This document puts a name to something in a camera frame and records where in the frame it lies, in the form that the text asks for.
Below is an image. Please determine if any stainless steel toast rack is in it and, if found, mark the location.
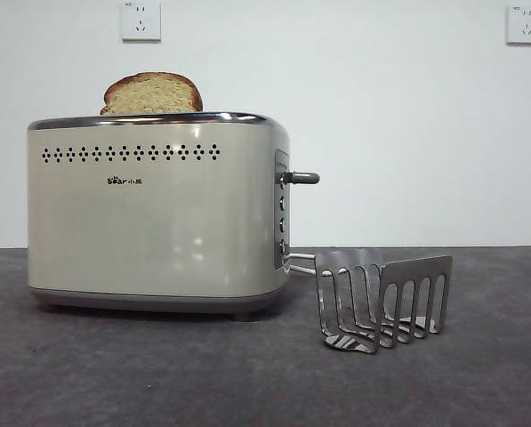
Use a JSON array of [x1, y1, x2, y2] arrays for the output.
[[313, 248, 455, 356]]

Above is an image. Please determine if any grey toaster lever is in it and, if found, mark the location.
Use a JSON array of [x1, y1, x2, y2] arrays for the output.
[[280, 170, 321, 187]]

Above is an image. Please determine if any white wall socket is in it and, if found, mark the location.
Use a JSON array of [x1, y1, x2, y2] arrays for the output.
[[505, 4, 531, 46], [121, 0, 164, 44]]

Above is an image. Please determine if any brown-crusted bread slice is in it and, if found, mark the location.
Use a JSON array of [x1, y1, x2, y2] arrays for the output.
[[98, 70, 205, 117]]

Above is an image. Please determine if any cream two-slot toaster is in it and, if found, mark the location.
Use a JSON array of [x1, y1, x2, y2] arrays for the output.
[[26, 110, 294, 323]]

